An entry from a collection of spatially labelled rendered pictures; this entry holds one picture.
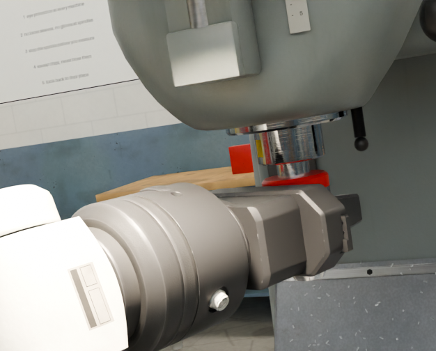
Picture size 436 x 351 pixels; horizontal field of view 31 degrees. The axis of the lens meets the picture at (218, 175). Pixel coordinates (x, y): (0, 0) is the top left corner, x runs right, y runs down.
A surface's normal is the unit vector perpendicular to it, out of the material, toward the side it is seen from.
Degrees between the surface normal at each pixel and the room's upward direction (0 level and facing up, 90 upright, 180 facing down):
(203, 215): 50
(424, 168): 90
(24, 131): 90
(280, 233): 90
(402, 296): 63
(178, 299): 102
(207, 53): 90
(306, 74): 110
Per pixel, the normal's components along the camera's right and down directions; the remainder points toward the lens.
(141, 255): -0.04, -0.22
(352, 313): -0.41, -0.29
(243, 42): 0.91, -0.11
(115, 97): -0.37, 0.15
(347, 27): 0.33, 0.36
